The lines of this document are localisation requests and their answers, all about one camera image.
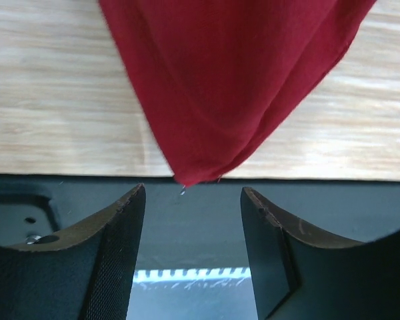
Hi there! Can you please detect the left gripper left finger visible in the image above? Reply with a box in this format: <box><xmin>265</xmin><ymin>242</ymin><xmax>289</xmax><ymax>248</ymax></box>
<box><xmin>0</xmin><ymin>184</ymin><xmax>146</xmax><ymax>319</ymax></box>

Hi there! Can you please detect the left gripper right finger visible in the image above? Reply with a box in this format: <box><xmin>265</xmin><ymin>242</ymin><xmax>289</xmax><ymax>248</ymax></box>
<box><xmin>240</xmin><ymin>187</ymin><xmax>400</xmax><ymax>319</ymax></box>

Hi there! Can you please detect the slotted cable duct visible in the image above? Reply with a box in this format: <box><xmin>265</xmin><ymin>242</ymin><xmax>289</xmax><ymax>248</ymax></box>
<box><xmin>133</xmin><ymin>267</ymin><xmax>251</xmax><ymax>283</ymax></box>

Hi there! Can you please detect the dark red t shirt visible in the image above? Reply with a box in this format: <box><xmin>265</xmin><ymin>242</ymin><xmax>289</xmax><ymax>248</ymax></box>
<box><xmin>99</xmin><ymin>0</ymin><xmax>373</xmax><ymax>187</ymax></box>

